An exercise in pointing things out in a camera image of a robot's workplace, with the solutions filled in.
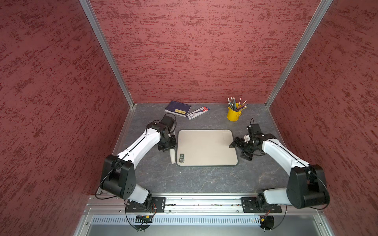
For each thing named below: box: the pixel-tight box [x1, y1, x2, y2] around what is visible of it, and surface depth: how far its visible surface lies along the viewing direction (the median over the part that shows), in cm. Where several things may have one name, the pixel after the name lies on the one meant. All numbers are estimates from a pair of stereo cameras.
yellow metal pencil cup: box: [226, 102, 242, 122], surface depth 109 cm
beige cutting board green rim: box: [176, 129, 239, 167], surface depth 98 cm
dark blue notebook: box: [164, 100, 192, 118], surface depth 120 cm
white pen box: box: [186, 106, 211, 120], surface depth 116 cm
